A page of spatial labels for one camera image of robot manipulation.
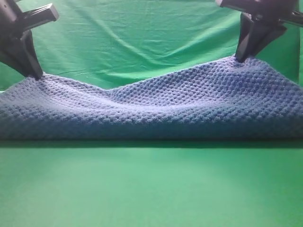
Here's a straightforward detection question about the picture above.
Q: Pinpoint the blue waffle-weave towel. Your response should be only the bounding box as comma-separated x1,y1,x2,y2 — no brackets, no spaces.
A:
0,56,303,140

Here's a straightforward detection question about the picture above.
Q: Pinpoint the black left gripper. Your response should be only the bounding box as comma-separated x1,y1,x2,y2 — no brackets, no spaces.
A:
0,0,59,80

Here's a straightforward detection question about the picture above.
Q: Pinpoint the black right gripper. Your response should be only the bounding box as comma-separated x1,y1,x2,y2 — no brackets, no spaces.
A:
216,0,303,62

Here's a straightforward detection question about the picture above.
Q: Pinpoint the green backdrop cloth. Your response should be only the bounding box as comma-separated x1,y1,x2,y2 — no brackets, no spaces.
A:
0,0,303,92

